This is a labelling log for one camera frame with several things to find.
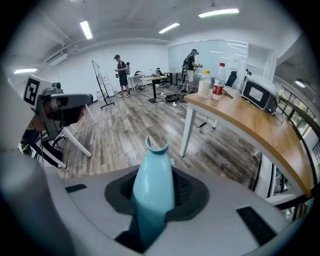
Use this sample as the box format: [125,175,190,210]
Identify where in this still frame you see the teal dustpan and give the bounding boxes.
[129,135,176,251]

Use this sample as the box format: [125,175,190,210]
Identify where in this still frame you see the wooden table with white legs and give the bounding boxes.
[179,86,314,199]

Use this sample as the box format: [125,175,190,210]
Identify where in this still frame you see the dark table with white legs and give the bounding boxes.
[37,104,93,169]

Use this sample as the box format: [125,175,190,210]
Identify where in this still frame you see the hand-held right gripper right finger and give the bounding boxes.
[147,166,291,256]

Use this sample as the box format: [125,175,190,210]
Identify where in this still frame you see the black equipment on floor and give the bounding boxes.
[164,92,186,104]

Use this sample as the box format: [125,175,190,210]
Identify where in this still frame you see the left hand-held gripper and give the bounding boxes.
[23,74,94,141]

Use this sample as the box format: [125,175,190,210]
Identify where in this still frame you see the red cap bottle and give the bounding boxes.
[211,62,227,101]

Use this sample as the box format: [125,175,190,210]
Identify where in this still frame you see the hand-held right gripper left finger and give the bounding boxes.
[44,164,144,256]

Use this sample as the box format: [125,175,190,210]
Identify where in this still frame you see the white device with screen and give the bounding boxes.
[239,74,280,116]

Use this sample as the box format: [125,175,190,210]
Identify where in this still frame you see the frosted glass partition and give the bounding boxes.
[167,39,249,86]

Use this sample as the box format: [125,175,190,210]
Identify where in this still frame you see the black railing with wooden handrail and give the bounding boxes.
[276,94,320,181]

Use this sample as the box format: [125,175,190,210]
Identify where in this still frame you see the white side table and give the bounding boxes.
[127,74,146,91]

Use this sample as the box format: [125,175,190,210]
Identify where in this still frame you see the yellow table with black base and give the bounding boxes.
[139,74,169,104]

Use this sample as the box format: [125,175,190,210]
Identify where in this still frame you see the yellow cap bottle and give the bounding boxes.
[197,69,212,99]

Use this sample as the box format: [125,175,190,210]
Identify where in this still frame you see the wooden desk with black legs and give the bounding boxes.
[164,71,182,86]

